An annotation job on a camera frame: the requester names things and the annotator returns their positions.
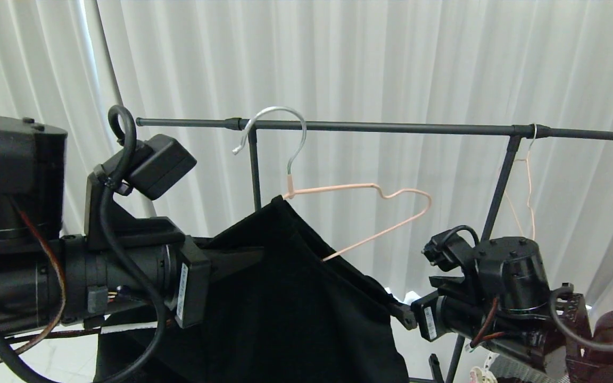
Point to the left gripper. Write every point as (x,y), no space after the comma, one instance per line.
(125,276)

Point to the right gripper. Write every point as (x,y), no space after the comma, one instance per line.
(461,322)

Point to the black t-shirt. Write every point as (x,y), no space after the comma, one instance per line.
(285,319)

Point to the pink clothes hanger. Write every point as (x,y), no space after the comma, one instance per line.
(529,181)
(338,188)

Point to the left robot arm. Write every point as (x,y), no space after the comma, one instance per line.
(14,175)

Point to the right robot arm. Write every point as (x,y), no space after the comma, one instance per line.
(514,271)

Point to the white laundry basket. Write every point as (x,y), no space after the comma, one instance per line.
(519,372)

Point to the black clothes rack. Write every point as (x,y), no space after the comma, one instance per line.
(391,127)

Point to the white curtain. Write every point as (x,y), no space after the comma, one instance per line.
(365,64)

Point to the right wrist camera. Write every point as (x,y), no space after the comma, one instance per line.
(445,250)

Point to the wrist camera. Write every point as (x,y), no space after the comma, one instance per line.
(160,165)
(445,250)

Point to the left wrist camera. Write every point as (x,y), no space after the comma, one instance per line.
(160,165)

